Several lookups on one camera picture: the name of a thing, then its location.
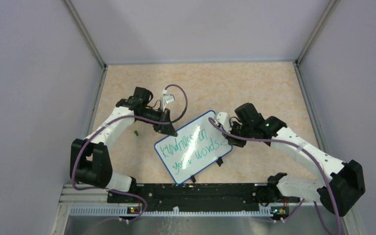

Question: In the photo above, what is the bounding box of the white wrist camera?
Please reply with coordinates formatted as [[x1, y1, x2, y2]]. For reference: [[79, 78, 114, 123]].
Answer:
[[214, 112, 232, 133], [161, 89, 175, 111]]

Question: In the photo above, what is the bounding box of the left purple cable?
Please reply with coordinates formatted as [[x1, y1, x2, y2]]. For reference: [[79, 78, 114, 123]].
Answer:
[[71, 84, 188, 224]]

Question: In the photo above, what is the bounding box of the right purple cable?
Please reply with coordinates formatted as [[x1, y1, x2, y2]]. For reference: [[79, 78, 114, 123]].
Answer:
[[208, 117, 343, 235]]

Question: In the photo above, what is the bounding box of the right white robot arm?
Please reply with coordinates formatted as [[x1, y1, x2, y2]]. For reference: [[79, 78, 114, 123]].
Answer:
[[215, 103, 366, 217]]

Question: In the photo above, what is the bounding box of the white cable duct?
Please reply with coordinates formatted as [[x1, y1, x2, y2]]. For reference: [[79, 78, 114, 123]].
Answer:
[[70, 206, 273, 217]]

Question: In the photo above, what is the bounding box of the blue-framed whiteboard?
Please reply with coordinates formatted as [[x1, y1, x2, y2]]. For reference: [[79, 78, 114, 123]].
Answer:
[[154, 110, 233, 185]]

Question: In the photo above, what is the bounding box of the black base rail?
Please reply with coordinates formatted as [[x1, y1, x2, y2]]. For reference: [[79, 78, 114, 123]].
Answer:
[[107, 183, 300, 212]]

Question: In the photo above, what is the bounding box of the purple cable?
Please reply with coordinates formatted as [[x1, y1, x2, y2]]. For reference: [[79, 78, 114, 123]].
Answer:
[[208, 117, 343, 235], [71, 84, 188, 224]]

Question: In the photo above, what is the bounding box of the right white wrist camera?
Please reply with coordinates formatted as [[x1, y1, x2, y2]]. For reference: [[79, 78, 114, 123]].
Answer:
[[214, 112, 232, 133]]

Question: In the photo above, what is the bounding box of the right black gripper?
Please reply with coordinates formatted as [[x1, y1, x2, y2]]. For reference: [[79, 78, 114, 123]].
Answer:
[[222, 119, 253, 147]]

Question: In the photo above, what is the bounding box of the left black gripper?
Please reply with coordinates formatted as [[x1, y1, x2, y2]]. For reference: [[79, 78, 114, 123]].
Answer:
[[138, 107, 177, 137]]

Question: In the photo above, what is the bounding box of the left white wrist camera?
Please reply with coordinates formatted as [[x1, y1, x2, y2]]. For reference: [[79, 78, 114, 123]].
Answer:
[[161, 89, 175, 111]]

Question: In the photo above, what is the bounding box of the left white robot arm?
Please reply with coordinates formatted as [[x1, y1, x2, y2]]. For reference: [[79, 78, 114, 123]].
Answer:
[[70, 87, 178, 202]]

